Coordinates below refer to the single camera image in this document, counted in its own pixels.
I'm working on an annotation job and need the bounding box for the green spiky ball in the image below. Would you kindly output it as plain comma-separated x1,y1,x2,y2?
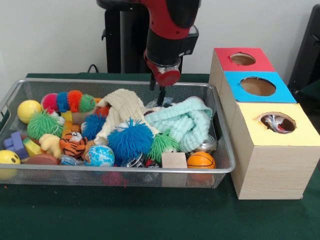
27,110,64,140

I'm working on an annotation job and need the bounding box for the multicolour fuzzy caterpillar toy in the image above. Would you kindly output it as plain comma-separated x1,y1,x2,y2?
41,90,97,114

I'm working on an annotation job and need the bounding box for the small wooden cube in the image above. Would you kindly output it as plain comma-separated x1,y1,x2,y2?
161,152,188,169

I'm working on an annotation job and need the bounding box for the wooden box with three holes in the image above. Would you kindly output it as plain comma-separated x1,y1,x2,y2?
207,47,320,200

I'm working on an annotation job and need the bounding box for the blue spiky ball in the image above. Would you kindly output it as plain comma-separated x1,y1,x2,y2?
81,114,107,141
107,118,155,162

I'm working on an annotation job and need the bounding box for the cream yellow cloth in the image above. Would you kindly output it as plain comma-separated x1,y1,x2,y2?
94,89,160,146

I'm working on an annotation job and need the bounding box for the colourful polka dot cloth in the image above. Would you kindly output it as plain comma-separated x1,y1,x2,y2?
261,115,295,134

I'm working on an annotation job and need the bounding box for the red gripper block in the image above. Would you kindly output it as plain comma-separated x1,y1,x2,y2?
144,50,182,107

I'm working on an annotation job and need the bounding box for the side table with green cloth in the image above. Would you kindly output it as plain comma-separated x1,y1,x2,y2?
296,80,320,120

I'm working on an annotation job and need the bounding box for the clear mesh bin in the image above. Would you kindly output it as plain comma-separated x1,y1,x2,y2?
0,77,238,190

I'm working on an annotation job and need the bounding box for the globe print ball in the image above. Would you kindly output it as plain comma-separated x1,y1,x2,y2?
83,144,115,167

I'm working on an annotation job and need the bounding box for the black stand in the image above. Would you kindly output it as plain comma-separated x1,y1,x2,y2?
290,4,320,92

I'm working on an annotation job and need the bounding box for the green fuzzy toy with eyes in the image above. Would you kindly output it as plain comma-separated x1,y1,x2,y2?
148,131,181,163

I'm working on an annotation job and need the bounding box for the small orange basketball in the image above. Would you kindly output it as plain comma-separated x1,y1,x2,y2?
187,151,216,170

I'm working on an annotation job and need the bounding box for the mint green cloth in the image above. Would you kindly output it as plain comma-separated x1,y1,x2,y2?
144,96,213,153

